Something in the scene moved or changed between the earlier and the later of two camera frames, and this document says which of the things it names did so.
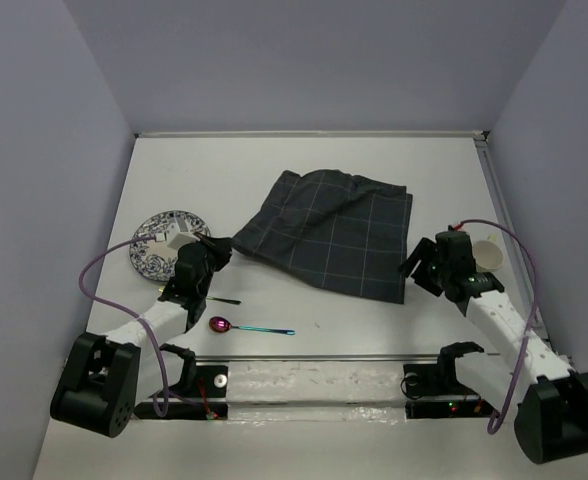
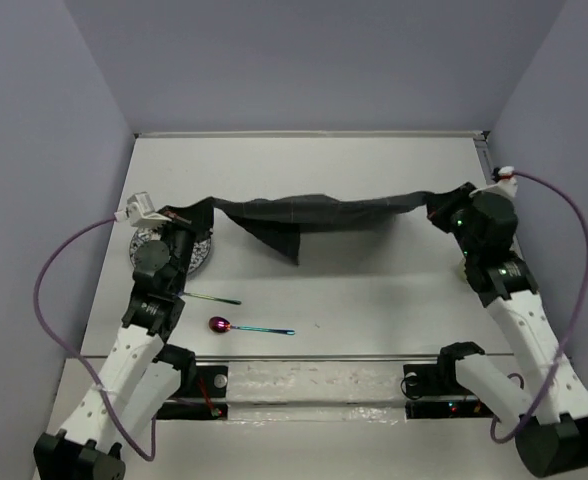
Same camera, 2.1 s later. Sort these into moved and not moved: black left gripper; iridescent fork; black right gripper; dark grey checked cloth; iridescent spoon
Moved: black left gripper; black right gripper; dark grey checked cloth
Not moved: iridescent fork; iridescent spoon
